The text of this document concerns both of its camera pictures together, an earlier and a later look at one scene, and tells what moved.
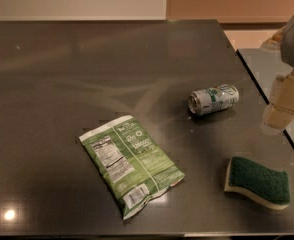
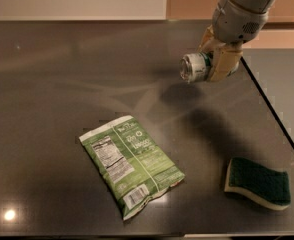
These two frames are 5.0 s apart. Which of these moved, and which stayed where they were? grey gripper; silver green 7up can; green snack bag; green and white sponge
Moved: silver green 7up can; grey gripper
Stayed: green and white sponge; green snack bag
